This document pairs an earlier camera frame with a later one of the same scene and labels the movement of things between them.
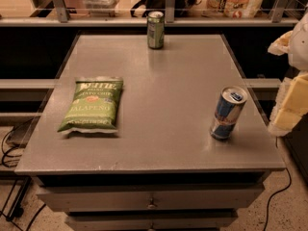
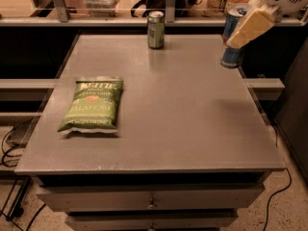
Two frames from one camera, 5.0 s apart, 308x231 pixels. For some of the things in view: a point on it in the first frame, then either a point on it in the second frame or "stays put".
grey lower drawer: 151,219 stays put
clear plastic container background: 100,1 stays put
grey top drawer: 150,197 stays put
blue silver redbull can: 229,108 → 232,58
